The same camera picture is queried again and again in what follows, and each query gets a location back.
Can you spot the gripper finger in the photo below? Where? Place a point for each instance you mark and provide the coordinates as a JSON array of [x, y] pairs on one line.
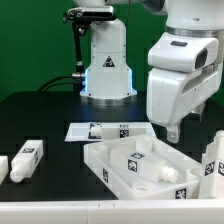
[[173, 133], [200, 109]]

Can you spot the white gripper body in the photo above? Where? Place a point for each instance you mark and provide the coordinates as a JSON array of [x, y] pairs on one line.
[[186, 72]]

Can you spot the white desk top tray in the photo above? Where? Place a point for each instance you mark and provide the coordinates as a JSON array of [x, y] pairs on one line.
[[126, 186]]

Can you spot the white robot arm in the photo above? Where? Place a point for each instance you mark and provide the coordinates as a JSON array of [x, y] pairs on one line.
[[108, 77]]

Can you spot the white flat base plate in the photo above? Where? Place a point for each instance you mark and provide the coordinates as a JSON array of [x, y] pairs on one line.
[[101, 131]]

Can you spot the white front rail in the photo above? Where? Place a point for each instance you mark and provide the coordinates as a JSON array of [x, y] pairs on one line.
[[194, 211]]

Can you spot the black camera stand pole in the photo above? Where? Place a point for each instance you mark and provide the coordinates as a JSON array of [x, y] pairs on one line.
[[78, 55]]

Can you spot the black camera on stand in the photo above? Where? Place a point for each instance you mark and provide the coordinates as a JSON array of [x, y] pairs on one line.
[[94, 13]]

